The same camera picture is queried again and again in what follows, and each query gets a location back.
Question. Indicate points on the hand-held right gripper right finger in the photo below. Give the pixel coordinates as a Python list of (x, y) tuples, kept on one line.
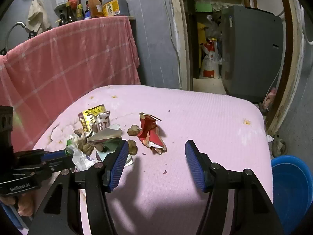
[(194, 164)]

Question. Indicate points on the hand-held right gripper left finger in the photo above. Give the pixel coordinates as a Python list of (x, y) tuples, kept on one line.
[(119, 166)]

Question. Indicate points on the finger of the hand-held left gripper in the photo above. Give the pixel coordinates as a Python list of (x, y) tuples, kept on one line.
[(56, 167), (58, 156)]

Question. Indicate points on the white green wrapper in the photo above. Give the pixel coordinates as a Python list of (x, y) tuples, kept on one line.
[(80, 159)]

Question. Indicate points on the person's left forearm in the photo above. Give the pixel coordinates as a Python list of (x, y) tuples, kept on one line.
[(12, 216)]

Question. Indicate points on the person's left hand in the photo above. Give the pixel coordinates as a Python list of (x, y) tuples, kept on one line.
[(25, 204)]

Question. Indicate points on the white teal packaging piece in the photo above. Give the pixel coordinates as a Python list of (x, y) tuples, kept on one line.
[(107, 149)]

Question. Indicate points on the brown peel piece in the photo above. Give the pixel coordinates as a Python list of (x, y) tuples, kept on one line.
[(132, 147)]

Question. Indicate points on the pale onion skins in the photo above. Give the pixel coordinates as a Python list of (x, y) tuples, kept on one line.
[(61, 132)]

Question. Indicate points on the pile of brown peels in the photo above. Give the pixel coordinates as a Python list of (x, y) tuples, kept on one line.
[(86, 148)]

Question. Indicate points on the white grey folded wrapper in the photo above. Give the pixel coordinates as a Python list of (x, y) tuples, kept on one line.
[(105, 134)]

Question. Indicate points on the red snack wrapper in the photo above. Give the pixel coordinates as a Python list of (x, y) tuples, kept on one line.
[(151, 132)]

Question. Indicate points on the yellow snack wrapper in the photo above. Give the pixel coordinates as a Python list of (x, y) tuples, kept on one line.
[(88, 117)]

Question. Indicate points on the white crumpled paper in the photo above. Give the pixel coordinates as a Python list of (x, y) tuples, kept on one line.
[(270, 138)]

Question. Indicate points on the pink plaid cloth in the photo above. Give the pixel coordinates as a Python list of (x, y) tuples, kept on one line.
[(73, 61)]

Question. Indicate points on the blue plastic bucket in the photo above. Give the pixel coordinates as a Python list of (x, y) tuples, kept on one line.
[(291, 188)]

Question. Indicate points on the white red sack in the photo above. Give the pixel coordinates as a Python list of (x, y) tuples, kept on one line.
[(210, 63)]

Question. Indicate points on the grey cabinet box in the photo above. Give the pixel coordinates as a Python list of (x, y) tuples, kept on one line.
[(251, 53)]

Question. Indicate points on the yellow bag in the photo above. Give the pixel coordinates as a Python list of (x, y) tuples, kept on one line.
[(201, 33)]

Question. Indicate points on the dark glass bottle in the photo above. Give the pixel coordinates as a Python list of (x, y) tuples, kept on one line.
[(70, 14), (62, 19)]

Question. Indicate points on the metal faucet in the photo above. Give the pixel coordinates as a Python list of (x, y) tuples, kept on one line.
[(19, 24)]

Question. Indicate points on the clear plastic bag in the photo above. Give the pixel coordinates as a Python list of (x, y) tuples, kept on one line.
[(214, 27)]

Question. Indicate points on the beige hanging cloth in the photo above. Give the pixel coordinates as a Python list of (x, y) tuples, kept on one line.
[(36, 14)]

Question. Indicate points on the blue bottle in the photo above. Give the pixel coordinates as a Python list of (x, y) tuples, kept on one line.
[(87, 11)]

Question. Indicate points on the green box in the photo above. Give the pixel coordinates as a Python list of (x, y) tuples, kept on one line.
[(203, 6)]

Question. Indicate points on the large oil jug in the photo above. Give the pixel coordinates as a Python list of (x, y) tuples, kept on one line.
[(115, 5)]

